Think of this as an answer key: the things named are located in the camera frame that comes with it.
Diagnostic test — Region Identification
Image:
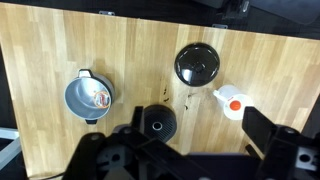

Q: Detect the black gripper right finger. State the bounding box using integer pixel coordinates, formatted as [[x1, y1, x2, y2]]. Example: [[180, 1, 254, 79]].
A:
[[241, 106, 320, 180]]

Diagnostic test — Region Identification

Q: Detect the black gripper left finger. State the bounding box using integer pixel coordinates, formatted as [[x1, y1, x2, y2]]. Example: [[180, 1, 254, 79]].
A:
[[62, 105, 209, 180]]

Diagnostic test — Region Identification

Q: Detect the black glass pot lid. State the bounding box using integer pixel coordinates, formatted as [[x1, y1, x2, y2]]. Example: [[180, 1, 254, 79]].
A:
[[174, 42, 221, 88]]

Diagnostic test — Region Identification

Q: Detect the white bottle with orange cap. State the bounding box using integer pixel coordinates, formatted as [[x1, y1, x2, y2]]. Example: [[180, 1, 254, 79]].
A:
[[212, 84, 255, 121]]

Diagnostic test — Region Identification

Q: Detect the black round ribbed disc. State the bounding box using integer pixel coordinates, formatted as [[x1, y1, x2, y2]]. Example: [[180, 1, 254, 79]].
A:
[[143, 104, 178, 144]]

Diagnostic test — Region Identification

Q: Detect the black stand base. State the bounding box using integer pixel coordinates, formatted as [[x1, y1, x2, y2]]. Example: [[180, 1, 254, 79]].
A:
[[216, 0, 252, 21]]

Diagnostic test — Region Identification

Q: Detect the grey pot with black handles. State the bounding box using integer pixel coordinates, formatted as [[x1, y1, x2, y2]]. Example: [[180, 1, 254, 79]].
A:
[[63, 68, 116, 125]]

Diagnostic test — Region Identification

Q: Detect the grey metal frame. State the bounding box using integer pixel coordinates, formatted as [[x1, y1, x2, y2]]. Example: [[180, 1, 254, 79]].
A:
[[0, 127, 22, 171]]

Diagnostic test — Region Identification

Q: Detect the small metal table bracket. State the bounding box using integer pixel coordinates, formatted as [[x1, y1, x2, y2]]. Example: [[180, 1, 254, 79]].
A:
[[98, 10, 116, 17], [212, 23, 229, 30]]

